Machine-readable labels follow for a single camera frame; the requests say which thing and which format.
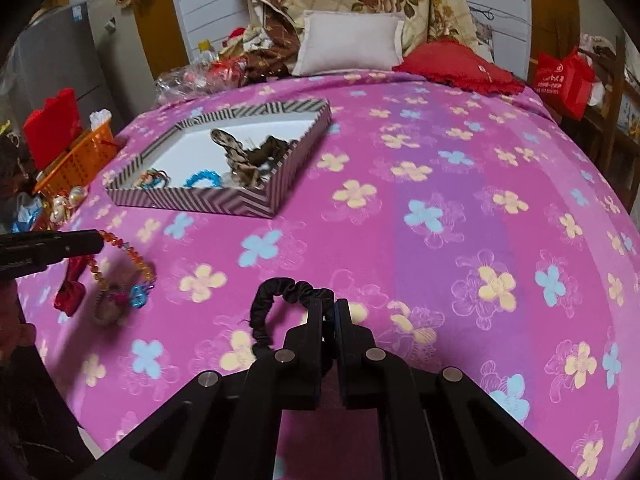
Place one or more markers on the red bow hair clip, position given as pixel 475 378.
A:
pixel 72 287

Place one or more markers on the white pillow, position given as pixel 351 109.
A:
pixel 350 42

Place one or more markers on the gold ball ornament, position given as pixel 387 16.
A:
pixel 60 210
pixel 78 196

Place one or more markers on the black scrunchie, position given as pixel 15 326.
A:
pixel 265 295

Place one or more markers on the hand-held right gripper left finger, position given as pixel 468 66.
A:
pixel 300 360

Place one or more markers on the grey refrigerator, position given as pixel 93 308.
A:
pixel 60 60

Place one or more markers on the red paper bag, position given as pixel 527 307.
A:
pixel 52 127

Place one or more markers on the red snack packet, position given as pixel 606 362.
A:
pixel 230 70

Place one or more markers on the red and white cloth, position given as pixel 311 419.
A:
pixel 236 40

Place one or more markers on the yellow capped bottle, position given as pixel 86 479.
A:
pixel 205 52

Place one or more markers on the striped cardboard box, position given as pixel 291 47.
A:
pixel 200 202

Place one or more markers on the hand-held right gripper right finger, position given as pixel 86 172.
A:
pixel 357 365

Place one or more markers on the person's left hand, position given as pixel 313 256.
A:
pixel 12 330

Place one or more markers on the blue foil wrapper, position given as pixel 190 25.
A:
pixel 27 215

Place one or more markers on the red shopping bag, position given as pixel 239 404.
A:
pixel 562 82

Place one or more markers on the wooden shelf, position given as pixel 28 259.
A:
pixel 620 105

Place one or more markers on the white plastic bag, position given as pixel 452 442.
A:
pixel 100 116

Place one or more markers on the clear plastic bag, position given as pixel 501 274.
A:
pixel 180 82

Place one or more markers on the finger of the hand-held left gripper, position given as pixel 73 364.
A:
pixel 75 242

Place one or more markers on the brown patterned quilt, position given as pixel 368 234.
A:
pixel 275 35

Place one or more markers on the brown scrunchie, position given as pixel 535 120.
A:
pixel 272 147

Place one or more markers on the orange plastic basket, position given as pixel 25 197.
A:
pixel 80 160

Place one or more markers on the red pillow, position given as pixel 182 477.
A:
pixel 450 67

